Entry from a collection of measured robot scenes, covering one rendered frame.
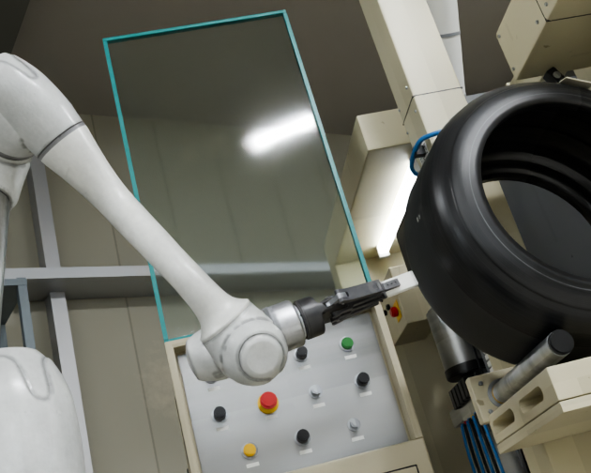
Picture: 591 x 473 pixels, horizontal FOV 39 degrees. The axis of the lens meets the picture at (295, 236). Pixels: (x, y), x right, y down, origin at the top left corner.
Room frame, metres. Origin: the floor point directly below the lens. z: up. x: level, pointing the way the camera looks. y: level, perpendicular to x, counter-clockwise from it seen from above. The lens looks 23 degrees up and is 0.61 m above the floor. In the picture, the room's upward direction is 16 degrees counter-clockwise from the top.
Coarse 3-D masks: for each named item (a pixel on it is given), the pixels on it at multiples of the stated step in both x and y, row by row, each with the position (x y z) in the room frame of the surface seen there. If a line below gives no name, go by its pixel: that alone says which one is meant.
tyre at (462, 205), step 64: (448, 128) 1.45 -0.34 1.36; (512, 128) 1.66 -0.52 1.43; (576, 128) 1.65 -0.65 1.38; (448, 192) 1.42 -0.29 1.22; (576, 192) 1.77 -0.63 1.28; (448, 256) 1.45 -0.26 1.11; (512, 256) 1.41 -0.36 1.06; (448, 320) 1.61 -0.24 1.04; (512, 320) 1.48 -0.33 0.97; (576, 320) 1.46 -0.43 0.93
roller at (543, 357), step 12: (552, 336) 1.43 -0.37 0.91; (564, 336) 1.43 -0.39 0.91; (540, 348) 1.47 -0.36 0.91; (552, 348) 1.43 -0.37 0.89; (564, 348) 1.43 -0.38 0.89; (528, 360) 1.53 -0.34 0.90; (540, 360) 1.49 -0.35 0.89; (552, 360) 1.47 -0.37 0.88; (516, 372) 1.60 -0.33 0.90; (528, 372) 1.56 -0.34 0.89; (540, 372) 1.54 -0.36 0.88; (504, 384) 1.68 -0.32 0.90; (516, 384) 1.63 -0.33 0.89; (504, 396) 1.72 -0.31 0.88
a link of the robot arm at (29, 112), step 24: (0, 72) 1.14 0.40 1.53; (24, 72) 1.15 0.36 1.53; (0, 96) 1.15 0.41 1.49; (24, 96) 1.15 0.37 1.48; (48, 96) 1.17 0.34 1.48; (0, 120) 1.18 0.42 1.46; (24, 120) 1.17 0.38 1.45; (48, 120) 1.18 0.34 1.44; (72, 120) 1.20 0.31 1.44; (0, 144) 1.21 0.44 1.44; (24, 144) 1.21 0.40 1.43; (48, 144) 1.20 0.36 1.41
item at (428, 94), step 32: (384, 0) 1.81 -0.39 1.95; (416, 0) 1.82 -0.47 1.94; (384, 32) 1.83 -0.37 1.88; (416, 32) 1.82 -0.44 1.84; (384, 64) 1.91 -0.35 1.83; (416, 64) 1.81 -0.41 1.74; (448, 64) 1.83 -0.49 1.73; (416, 96) 1.81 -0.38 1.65; (448, 96) 1.82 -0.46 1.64; (416, 128) 1.86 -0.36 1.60; (512, 224) 1.83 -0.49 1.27; (544, 448) 1.81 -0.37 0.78; (576, 448) 1.82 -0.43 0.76
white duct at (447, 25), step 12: (432, 0) 2.17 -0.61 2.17; (444, 0) 2.17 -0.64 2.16; (456, 0) 2.20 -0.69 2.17; (432, 12) 2.19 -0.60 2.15; (444, 12) 2.19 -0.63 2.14; (456, 12) 2.22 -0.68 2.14; (444, 24) 2.21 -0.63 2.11; (456, 24) 2.24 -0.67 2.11; (444, 36) 2.23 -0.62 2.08; (456, 36) 2.25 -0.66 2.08; (456, 48) 2.27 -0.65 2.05; (456, 60) 2.30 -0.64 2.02; (456, 72) 2.32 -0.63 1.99
